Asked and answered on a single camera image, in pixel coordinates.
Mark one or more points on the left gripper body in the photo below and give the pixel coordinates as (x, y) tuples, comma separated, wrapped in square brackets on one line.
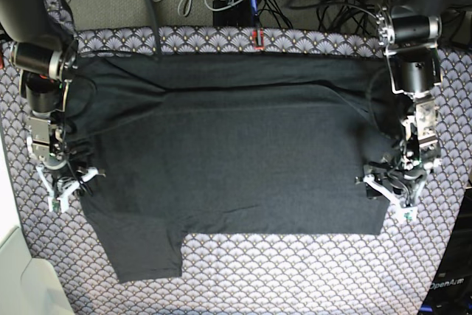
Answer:
[(386, 170)]

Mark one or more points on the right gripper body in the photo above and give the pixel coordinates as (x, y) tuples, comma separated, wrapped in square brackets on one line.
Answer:
[(65, 171)]

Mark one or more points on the dark grey T-shirt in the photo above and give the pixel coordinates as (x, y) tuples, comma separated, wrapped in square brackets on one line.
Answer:
[(226, 144)]

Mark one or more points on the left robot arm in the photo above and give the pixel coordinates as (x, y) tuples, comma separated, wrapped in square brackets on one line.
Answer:
[(408, 33)]

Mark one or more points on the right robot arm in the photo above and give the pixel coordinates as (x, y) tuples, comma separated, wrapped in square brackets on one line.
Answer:
[(46, 54)]

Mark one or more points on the white plastic bin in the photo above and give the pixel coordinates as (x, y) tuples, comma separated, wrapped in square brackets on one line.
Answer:
[(29, 285)]

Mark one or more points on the black OpenArm box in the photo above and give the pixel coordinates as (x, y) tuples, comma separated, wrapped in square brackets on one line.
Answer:
[(450, 291)]

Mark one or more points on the fan patterned tablecloth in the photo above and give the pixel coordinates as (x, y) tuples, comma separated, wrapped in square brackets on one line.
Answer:
[(390, 273)]

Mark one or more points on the red clamp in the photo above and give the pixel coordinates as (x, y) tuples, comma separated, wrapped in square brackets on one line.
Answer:
[(258, 38)]

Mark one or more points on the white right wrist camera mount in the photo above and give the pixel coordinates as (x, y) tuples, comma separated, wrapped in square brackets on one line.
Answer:
[(61, 204)]

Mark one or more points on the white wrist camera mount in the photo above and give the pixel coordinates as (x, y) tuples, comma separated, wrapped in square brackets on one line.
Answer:
[(61, 204), (403, 197)]

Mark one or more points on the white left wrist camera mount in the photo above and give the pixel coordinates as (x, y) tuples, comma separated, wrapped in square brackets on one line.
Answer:
[(403, 197)]

